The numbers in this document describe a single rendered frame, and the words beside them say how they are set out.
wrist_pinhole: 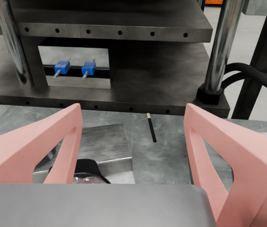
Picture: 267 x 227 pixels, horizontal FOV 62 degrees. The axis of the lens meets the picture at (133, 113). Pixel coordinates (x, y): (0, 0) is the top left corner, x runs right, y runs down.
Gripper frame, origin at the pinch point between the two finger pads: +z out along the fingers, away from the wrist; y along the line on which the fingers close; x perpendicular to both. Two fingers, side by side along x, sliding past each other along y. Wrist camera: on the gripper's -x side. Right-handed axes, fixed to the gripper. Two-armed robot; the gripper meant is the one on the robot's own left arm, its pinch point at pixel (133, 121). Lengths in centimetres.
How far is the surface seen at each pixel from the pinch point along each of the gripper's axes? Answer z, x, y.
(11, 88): 72, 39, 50
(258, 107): 169, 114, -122
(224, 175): 17.4, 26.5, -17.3
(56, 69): 70, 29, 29
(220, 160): 20.2, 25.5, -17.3
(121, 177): 21.0, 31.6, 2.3
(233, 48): 320, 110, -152
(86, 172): 22.3, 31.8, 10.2
